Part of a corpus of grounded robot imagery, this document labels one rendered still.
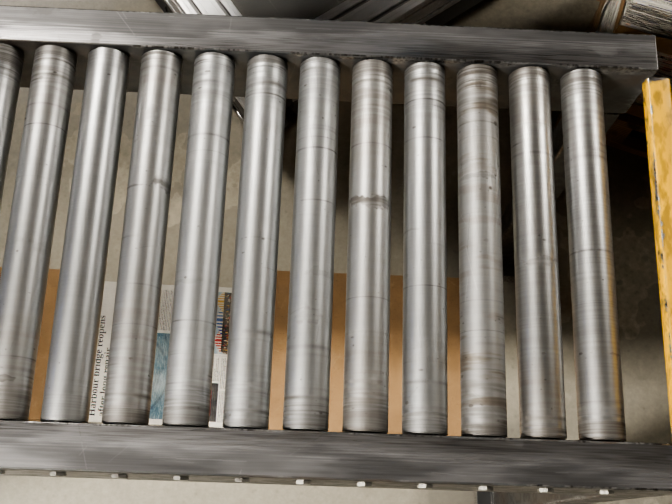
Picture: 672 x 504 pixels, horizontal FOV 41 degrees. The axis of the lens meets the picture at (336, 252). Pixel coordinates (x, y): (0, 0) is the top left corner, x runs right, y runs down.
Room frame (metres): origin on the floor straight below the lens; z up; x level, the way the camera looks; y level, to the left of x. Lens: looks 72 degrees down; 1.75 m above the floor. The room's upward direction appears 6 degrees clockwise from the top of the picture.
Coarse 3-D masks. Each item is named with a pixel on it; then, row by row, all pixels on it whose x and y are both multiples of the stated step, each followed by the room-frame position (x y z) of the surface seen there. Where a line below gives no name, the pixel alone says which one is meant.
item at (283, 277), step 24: (288, 288) 0.48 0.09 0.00; (336, 288) 0.49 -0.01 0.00; (456, 288) 0.52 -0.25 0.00; (336, 312) 0.44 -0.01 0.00; (456, 312) 0.47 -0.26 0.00; (336, 336) 0.39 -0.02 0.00; (456, 336) 0.42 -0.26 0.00; (336, 360) 0.34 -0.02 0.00; (456, 360) 0.37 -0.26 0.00; (336, 384) 0.29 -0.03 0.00; (456, 384) 0.32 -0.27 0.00; (336, 408) 0.25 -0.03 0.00; (456, 408) 0.27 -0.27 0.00; (456, 432) 0.23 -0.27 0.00
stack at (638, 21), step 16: (608, 0) 1.11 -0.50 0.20; (640, 0) 0.90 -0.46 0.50; (656, 0) 0.89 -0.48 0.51; (608, 16) 1.00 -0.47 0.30; (624, 16) 0.91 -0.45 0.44; (640, 16) 0.90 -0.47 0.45; (656, 16) 0.90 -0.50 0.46; (608, 32) 0.95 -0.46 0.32; (656, 32) 0.89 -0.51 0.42; (640, 96) 0.88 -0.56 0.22; (624, 128) 0.88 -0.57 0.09; (640, 128) 0.87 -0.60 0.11; (608, 144) 0.88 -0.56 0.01; (624, 144) 0.87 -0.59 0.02; (640, 144) 0.88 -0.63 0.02
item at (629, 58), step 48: (144, 48) 0.54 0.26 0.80; (192, 48) 0.55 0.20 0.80; (240, 48) 0.55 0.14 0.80; (288, 48) 0.56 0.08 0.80; (336, 48) 0.57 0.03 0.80; (384, 48) 0.57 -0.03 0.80; (432, 48) 0.58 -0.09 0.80; (480, 48) 0.59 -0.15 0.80; (528, 48) 0.60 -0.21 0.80; (576, 48) 0.60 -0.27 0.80; (624, 48) 0.61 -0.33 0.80; (240, 96) 0.55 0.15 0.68; (288, 96) 0.55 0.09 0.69; (624, 96) 0.59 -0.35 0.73
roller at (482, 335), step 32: (480, 64) 0.57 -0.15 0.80; (480, 96) 0.52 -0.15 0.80; (480, 128) 0.48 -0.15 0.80; (480, 160) 0.44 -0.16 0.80; (480, 192) 0.40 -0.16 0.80; (480, 224) 0.36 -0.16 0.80; (480, 256) 0.32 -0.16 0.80; (480, 288) 0.28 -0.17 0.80; (480, 320) 0.25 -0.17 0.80; (480, 352) 0.21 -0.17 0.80; (480, 384) 0.18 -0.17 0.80; (480, 416) 0.14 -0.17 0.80
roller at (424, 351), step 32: (416, 64) 0.56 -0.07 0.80; (416, 96) 0.52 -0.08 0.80; (416, 128) 0.47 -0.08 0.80; (416, 160) 0.43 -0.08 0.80; (416, 192) 0.39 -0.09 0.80; (416, 224) 0.35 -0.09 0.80; (416, 256) 0.31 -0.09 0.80; (416, 288) 0.28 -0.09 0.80; (416, 320) 0.24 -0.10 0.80; (416, 352) 0.20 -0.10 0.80; (416, 384) 0.17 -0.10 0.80; (416, 416) 0.14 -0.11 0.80
